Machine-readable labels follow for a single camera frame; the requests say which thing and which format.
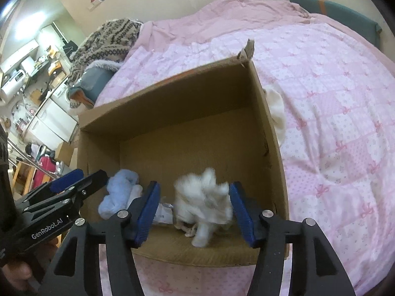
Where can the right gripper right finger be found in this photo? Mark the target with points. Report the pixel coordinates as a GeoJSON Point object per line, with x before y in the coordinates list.
{"type": "Point", "coordinates": [247, 213]}

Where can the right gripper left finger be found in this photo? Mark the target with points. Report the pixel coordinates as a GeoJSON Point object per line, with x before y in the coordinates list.
{"type": "Point", "coordinates": [143, 212]}

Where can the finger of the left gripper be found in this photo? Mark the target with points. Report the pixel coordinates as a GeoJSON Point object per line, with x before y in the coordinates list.
{"type": "Point", "coordinates": [75, 183]}

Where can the plastic-wrapped white cloth packet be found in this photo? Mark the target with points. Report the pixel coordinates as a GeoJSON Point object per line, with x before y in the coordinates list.
{"type": "Point", "coordinates": [164, 214]}

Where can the white cloth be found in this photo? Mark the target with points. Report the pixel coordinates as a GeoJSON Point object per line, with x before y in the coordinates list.
{"type": "Point", "coordinates": [136, 192]}

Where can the person's left hand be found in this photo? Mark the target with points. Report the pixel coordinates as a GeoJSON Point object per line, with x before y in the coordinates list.
{"type": "Point", "coordinates": [17, 276]}

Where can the brown cardboard box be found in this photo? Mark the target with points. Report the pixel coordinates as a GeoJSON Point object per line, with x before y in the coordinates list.
{"type": "Point", "coordinates": [215, 116]}

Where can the grey blue cushion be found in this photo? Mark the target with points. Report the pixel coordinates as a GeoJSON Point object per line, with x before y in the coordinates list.
{"type": "Point", "coordinates": [88, 87]}

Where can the pink patterned quilt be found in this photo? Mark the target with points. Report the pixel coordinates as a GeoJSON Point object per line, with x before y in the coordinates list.
{"type": "Point", "coordinates": [338, 94]}

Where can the cream cloth beside box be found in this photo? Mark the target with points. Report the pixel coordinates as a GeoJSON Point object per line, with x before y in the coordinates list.
{"type": "Point", "coordinates": [277, 109]}

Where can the patterned knit sweater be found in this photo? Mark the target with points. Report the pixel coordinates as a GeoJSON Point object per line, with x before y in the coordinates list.
{"type": "Point", "coordinates": [112, 41]}

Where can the teal pillow with orange stripe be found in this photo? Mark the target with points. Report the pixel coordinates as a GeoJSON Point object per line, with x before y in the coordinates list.
{"type": "Point", "coordinates": [364, 26]}

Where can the wall power strip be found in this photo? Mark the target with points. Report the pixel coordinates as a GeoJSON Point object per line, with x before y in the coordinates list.
{"type": "Point", "coordinates": [94, 3]}

